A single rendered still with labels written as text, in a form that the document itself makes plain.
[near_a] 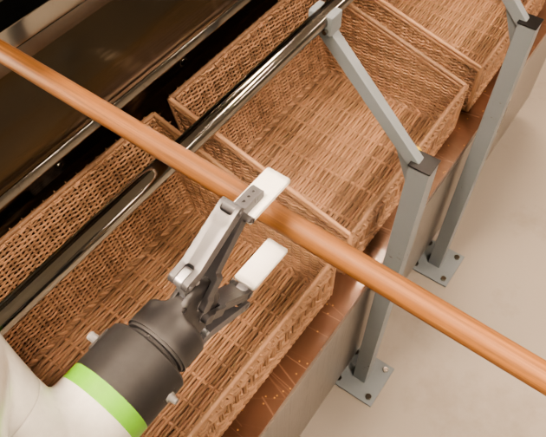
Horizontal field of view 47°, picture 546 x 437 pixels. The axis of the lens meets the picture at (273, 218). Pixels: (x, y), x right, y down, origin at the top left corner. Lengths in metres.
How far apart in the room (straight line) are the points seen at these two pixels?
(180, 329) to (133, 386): 0.07
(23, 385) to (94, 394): 0.07
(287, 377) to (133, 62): 0.68
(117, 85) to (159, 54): 0.12
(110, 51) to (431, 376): 1.29
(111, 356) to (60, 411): 0.06
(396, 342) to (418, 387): 0.15
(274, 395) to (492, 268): 1.13
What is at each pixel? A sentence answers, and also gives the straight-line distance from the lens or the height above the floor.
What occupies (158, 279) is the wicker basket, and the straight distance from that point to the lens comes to 1.40.
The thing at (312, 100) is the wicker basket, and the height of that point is 0.59.
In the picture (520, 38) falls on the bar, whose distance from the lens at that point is 1.49.
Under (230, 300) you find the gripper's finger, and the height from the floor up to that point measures 1.15.
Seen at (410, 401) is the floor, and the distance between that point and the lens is 1.93.
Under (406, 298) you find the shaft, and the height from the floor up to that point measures 1.20.
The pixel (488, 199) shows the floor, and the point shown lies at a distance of 2.37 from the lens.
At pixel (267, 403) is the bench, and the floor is 0.58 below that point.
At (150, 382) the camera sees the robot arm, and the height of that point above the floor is 1.22.
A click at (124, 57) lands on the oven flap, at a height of 0.99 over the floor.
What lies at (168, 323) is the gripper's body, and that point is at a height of 1.23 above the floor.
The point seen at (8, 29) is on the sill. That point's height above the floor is 1.18.
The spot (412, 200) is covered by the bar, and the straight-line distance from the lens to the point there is 1.18.
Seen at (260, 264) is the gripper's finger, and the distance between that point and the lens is 0.77.
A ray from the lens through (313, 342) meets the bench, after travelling 1.32.
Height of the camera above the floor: 1.78
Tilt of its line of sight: 54 degrees down
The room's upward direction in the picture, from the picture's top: straight up
